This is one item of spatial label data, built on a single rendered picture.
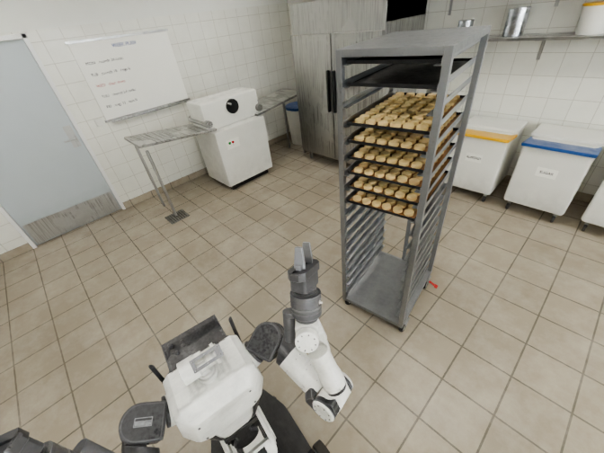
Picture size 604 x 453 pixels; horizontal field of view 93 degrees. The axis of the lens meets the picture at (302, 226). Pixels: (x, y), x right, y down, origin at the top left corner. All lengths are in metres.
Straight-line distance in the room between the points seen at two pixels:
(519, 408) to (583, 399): 0.38
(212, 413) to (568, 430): 1.95
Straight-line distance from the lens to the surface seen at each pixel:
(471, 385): 2.30
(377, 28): 3.66
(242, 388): 1.01
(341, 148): 1.56
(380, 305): 2.30
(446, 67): 1.29
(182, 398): 1.02
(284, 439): 1.89
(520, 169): 3.59
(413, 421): 2.11
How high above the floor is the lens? 1.97
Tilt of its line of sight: 37 degrees down
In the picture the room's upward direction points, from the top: 8 degrees counter-clockwise
